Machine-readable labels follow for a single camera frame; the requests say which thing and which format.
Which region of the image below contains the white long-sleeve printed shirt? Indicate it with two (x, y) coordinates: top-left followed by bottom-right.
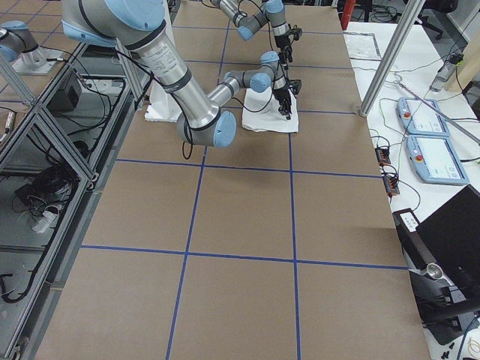
(241, 88), (299, 133)

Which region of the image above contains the white pillar with base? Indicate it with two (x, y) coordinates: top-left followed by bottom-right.
(145, 1), (181, 122)

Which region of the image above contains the aluminium frame post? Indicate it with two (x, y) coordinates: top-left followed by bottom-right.
(358, 0), (425, 117)

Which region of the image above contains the clear plastic bag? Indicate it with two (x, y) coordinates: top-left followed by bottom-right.
(343, 31), (382, 62)

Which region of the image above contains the black box with label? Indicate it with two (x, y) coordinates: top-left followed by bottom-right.
(392, 208), (450, 284)

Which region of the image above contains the black laptop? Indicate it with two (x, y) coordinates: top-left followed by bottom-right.
(416, 184), (479, 298)

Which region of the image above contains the orange circuit board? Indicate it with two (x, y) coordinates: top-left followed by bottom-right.
(382, 173), (400, 198)
(375, 145), (392, 166)

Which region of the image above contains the blue teach pendant near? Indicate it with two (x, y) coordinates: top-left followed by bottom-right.
(406, 135), (470, 185)

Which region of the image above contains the orange circuit board far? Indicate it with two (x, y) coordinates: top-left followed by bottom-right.
(375, 145), (392, 166)

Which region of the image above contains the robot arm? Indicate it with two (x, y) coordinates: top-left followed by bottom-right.
(1, 1), (302, 69)
(61, 1), (292, 148)

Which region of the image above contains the blue teach pendant far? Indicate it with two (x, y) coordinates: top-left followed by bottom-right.
(397, 97), (450, 137)

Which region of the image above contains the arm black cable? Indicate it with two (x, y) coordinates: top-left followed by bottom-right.
(235, 0), (286, 68)
(181, 55), (282, 161)

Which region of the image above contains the metal reacher grabber tool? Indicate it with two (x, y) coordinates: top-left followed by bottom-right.
(389, 73), (480, 146)

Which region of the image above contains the blue teach pendant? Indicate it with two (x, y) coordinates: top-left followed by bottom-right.
(397, 97), (450, 137)
(406, 135), (470, 185)

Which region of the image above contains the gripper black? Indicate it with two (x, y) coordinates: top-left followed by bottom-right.
(273, 87), (292, 120)
(275, 33), (293, 71)

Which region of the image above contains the orange circuit board near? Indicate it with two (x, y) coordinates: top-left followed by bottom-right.
(382, 173), (400, 198)

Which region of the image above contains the brown table mat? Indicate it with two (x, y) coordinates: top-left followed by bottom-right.
(36, 6), (430, 359)

